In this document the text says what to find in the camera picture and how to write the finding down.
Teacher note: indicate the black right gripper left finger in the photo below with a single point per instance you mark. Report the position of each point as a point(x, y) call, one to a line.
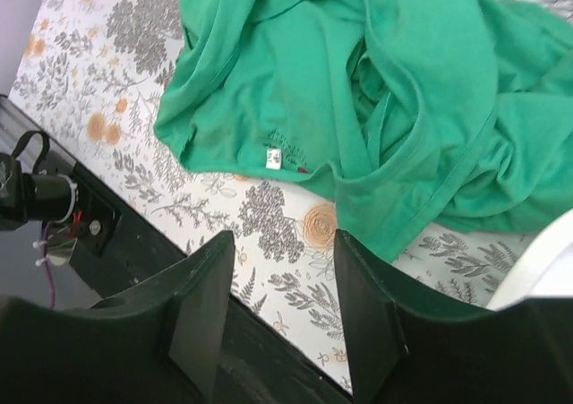
point(157, 342)

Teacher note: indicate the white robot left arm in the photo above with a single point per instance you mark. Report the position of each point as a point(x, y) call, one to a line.
point(34, 196)

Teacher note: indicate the green tank top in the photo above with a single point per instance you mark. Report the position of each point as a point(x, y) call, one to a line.
point(402, 112)

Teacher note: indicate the white laundry basket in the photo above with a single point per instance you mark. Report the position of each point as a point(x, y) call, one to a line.
point(545, 268)

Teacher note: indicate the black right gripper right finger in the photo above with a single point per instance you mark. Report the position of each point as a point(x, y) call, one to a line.
point(408, 343)

